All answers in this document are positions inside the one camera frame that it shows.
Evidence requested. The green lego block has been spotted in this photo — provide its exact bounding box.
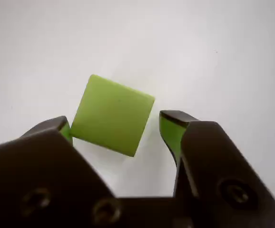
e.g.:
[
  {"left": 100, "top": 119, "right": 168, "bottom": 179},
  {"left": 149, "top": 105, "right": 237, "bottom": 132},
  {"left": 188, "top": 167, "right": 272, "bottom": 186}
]
[{"left": 69, "top": 74, "right": 156, "bottom": 158}]

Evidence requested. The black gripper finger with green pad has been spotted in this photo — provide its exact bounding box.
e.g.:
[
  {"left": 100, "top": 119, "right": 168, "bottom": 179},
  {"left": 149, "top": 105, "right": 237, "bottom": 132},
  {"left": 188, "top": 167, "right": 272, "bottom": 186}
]
[
  {"left": 0, "top": 115, "right": 124, "bottom": 228},
  {"left": 159, "top": 110, "right": 275, "bottom": 228}
]

